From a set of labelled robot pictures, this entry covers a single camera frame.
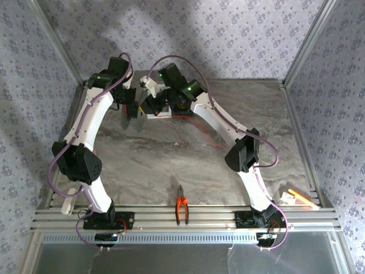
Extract thin red cable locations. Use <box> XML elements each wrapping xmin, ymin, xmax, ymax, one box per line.
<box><xmin>153</xmin><ymin>107</ymin><xmax>230</xmax><ymax>148</ymax></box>

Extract white open box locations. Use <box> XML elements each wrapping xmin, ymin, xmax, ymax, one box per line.
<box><xmin>147</xmin><ymin>110</ymin><xmax>173</xmax><ymax>119</ymax></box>

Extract black open tray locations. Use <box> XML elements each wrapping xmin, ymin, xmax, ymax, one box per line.
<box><xmin>170</xmin><ymin>105</ymin><xmax>196</xmax><ymax>118</ymax></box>

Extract small black controller board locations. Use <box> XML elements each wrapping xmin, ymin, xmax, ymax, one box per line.
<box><xmin>255</xmin><ymin>232</ymin><xmax>277</xmax><ymax>247</ymax></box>
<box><xmin>95</xmin><ymin>232</ymin><xmax>119</xmax><ymax>248</ymax></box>

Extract grey metal sheet panel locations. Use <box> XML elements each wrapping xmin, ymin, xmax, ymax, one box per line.
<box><xmin>34</xmin><ymin>242</ymin><xmax>347</xmax><ymax>274</ymax></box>

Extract orange stick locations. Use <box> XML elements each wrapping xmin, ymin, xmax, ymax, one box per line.
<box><xmin>287</xmin><ymin>188</ymin><xmax>319</xmax><ymax>209</ymax></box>

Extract aluminium side rail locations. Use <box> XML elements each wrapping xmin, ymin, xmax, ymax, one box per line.
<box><xmin>34</xmin><ymin>81</ymin><xmax>86</xmax><ymax>212</ymax></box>
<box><xmin>282</xmin><ymin>81</ymin><xmax>336</xmax><ymax>211</ymax></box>

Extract aluminium frame post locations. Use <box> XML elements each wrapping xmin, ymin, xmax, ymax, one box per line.
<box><xmin>28</xmin><ymin>0</ymin><xmax>87</xmax><ymax>88</ymax></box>
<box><xmin>281</xmin><ymin>0</ymin><xmax>339</xmax><ymax>88</ymax></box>

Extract orange handled pliers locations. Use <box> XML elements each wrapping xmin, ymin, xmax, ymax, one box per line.
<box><xmin>175</xmin><ymin>184</ymin><xmax>189</xmax><ymax>225</ymax></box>

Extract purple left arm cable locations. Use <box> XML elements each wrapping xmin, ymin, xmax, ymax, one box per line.
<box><xmin>47</xmin><ymin>52</ymin><xmax>135</xmax><ymax>252</ymax></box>

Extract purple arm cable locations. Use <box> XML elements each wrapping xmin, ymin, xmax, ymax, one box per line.
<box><xmin>147</xmin><ymin>54</ymin><xmax>290</xmax><ymax>252</ymax></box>
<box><xmin>47</xmin><ymin>52</ymin><xmax>135</xmax><ymax>252</ymax></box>

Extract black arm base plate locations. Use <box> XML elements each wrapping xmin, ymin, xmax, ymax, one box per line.
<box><xmin>83</xmin><ymin>211</ymin><xmax>135</xmax><ymax>230</ymax></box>
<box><xmin>234</xmin><ymin>210</ymin><xmax>287</xmax><ymax>229</ymax></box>

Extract white plastic bracket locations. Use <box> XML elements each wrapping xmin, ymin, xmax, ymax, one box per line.
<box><xmin>61</xmin><ymin>187</ymin><xmax>83</xmax><ymax>216</ymax></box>

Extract aluminium frame rail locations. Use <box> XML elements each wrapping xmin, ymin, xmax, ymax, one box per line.
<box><xmin>30</xmin><ymin>204</ymin><xmax>342</xmax><ymax>232</ymax></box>

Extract slotted grey cable duct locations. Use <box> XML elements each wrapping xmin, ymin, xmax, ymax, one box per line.
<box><xmin>42</xmin><ymin>231</ymin><xmax>257</xmax><ymax>243</ymax></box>

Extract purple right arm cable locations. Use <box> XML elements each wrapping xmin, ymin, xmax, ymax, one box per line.
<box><xmin>147</xmin><ymin>54</ymin><xmax>290</xmax><ymax>252</ymax></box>

